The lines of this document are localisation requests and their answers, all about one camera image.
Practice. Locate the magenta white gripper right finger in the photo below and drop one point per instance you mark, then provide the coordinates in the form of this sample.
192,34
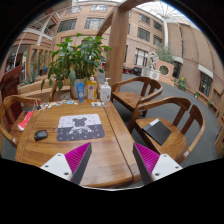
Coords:
153,166

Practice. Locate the red booklet on chair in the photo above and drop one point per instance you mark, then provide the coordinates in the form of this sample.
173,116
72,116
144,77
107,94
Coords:
23,124

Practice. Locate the far left wooden chair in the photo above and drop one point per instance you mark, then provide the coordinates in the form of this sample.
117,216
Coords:
9,82

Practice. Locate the near right wooden chair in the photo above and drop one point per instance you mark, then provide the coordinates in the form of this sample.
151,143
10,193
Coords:
176,144

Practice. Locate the wooden pillar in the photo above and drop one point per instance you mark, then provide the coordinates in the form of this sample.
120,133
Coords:
117,21

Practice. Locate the white plant pot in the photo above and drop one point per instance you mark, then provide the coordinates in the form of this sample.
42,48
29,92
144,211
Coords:
74,89

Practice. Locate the blue tube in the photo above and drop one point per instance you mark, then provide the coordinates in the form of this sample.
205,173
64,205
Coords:
80,91

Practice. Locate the far right wooden chair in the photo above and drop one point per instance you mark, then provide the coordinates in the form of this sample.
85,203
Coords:
151,88

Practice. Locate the black computer mouse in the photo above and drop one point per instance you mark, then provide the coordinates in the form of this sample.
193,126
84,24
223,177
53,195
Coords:
40,135

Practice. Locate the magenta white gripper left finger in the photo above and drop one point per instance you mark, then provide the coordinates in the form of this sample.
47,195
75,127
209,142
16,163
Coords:
70,166

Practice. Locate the green potted plant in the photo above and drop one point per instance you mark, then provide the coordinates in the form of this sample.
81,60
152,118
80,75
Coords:
76,62

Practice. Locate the wooden chair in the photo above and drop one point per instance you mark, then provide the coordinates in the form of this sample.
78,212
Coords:
176,144
9,82
11,114
151,88

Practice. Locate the yellow dish soap bottle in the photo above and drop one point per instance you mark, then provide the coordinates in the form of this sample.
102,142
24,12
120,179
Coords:
92,89

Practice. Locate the small wrapped packet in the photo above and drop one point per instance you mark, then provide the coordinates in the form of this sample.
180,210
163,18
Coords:
96,104

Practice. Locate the clear pump sanitizer bottle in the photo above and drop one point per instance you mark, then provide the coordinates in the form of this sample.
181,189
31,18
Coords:
105,91

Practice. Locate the black notebook on chair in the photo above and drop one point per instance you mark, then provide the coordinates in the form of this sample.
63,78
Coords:
158,131

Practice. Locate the grey cartoon mouse pad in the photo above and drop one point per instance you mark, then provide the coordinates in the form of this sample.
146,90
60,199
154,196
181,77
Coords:
80,127

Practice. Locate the wooden table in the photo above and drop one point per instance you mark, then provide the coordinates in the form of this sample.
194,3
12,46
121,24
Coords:
111,163

